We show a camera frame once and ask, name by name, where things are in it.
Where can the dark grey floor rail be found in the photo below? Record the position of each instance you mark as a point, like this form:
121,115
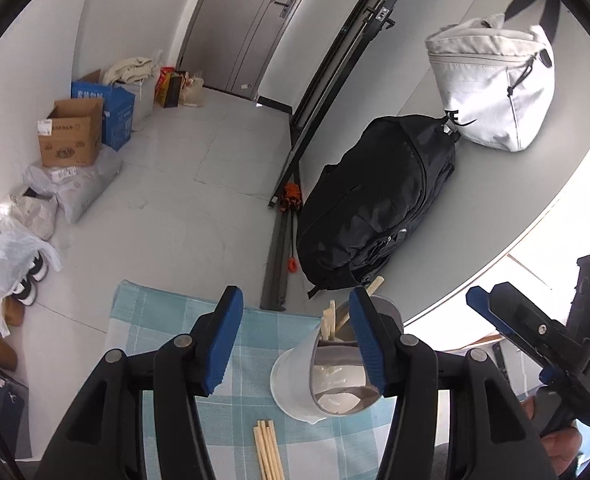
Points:
277,270

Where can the white black sneaker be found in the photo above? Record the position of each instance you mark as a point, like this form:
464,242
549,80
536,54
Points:
40,266
25,292

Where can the blue cardboard box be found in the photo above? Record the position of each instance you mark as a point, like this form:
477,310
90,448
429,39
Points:
117,115

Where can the clear bag with beige content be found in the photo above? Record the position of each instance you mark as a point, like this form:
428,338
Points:
35,215

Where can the black paper bag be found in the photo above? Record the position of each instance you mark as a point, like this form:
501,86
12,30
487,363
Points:
174,92

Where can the brown cardboard box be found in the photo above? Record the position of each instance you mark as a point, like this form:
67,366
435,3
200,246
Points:
70,145

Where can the orange tipped thin rod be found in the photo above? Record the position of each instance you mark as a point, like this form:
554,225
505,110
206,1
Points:
291,264

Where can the white plastic bag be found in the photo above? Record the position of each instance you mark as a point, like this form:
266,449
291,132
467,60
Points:
10,255

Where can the grey door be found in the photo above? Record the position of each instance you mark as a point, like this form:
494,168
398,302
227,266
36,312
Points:
225,35

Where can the grey parcel bag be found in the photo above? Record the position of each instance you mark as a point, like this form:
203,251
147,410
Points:
82,190

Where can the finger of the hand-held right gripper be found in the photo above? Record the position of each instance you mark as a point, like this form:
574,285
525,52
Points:
530,322
477,297

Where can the white fabric bag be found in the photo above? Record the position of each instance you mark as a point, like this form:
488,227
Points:
485,90

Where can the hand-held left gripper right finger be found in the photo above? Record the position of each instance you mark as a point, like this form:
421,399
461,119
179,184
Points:
370,345

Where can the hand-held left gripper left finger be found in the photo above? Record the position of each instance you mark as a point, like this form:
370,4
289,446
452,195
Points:
220,345

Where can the dark blue shoe box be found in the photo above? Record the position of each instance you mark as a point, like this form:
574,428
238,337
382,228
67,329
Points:
5,410

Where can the person's right hand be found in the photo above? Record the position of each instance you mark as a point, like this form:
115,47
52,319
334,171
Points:
562,447

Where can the white grey utensil holder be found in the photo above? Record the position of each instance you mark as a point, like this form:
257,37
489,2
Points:
295,375

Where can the beige folded cloth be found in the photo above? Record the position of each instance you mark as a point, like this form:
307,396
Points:
130,67

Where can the red yellow bag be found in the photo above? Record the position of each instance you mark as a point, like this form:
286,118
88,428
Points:
161,85

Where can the black metal frame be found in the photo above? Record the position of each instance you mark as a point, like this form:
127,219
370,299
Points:
320,85

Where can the beige plastic bag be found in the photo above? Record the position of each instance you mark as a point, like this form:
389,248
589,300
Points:
193,91

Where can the teal checked tablecloth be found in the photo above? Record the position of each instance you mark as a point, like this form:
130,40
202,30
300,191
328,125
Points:
275,330

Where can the black backpack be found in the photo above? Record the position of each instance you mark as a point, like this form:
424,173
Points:
375,200

